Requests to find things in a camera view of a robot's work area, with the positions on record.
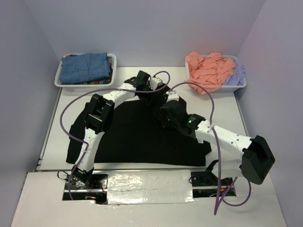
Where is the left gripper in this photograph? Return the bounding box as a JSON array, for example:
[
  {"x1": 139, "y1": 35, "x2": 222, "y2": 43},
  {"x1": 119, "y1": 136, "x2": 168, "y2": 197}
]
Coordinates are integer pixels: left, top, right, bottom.
[{"x1": 137, "y1": 83, "x2": 160, "y2": 107}]

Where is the black long sleeve shirt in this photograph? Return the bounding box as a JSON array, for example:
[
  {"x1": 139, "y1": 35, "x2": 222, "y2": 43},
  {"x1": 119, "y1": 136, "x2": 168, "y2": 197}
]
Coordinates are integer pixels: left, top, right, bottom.
[{"x1": 65, "y1": 91, "x2": 213, "y2": 167}]

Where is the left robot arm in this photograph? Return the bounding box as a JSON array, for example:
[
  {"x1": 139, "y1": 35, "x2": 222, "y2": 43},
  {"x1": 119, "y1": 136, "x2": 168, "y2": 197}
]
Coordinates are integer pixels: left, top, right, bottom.
[{"x1": 72, "y1": 71, "x2": 163, "y2": 188}]

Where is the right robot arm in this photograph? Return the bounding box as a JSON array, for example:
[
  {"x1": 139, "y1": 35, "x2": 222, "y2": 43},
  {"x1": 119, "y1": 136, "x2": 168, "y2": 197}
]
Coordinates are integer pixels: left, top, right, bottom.
[{"x1": 156, "y1": 100, "x2": 275, "y2": 185}]

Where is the blue checkered folded shirt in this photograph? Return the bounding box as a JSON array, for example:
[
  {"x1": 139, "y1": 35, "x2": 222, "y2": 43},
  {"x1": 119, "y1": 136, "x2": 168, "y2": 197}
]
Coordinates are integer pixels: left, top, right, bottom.
[{"x1": 58, "y1": 52, "x2": 111, "y2": 84}]

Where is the orange pink shirt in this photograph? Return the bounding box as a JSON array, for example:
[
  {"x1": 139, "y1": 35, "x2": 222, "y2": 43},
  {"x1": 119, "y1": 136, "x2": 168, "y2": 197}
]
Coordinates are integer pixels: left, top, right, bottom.
[{"x1": 186, "y1": 52, "x2": 236, "y2": 95}]

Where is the left white plastic basket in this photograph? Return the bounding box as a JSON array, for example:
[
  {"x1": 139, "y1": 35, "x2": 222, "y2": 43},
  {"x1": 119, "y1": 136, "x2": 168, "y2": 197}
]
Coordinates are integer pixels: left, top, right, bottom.
[{"x1": 54, "y1": 53, "x2": 117, "y2": 91}]

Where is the white plastic basket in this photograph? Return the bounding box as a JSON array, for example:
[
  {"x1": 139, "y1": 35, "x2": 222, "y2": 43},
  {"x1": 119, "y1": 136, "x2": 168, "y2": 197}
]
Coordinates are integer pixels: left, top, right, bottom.
[
  {"x1": 185, "y1": 54, "x2": 247, "y2": 92},
  {"x1": 54, "y1": 53, "x2": 117, "y2": 91}
]

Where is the right white plastic basket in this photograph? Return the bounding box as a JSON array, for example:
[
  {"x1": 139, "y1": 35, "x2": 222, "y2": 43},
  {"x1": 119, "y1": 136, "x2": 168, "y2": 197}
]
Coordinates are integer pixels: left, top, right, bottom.
[{"x1": 185, "y1": 54, "x2": 247, "y2": 92}]

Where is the lavender shirt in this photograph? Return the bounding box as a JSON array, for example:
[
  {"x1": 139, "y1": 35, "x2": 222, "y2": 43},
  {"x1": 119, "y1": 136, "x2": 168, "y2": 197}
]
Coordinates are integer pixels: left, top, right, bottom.
[{"x1": 223, "y1": 60, "x2": 246, "y2": 86}]

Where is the silver foil tape cover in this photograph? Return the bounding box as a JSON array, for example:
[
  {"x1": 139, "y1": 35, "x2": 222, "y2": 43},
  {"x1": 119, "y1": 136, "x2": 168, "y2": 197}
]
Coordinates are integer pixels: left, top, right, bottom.
[{"x1": 107, "y1": 170, "x2": 194, "y2": 205}]

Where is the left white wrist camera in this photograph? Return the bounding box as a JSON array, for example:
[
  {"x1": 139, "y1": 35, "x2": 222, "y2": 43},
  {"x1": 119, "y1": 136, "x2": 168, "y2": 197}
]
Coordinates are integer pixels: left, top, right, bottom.
[{"x1": 150, "y1": 77, "x2": 163, "y2": 90}]

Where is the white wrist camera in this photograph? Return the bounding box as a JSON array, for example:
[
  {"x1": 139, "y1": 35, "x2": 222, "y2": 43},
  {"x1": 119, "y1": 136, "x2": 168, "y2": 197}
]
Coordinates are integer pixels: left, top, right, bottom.
[
  {"x1": 165, "y1": 90, "x2": 179, "y2": 103},
  {"x1": 150, "y1": 77, "x2": 163, "y2": 90}
]

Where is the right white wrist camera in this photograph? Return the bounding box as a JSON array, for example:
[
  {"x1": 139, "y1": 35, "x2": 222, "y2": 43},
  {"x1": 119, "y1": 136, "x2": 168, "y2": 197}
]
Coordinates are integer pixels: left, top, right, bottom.
[{"x1": 165, "y1": 90, "x2": 179, "y2": 103}]

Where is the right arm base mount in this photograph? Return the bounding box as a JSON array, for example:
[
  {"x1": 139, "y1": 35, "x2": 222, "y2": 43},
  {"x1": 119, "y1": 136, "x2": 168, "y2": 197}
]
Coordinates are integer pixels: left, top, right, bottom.
[{"x1": 188, "y1": 160, "x2": 236, "y2": 198}]

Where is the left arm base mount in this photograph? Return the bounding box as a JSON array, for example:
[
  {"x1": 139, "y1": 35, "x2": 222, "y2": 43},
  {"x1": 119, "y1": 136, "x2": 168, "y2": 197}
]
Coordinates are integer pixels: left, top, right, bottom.
[{"x1": 62, "y1": 173, "x2": 108, "y2": 204}]

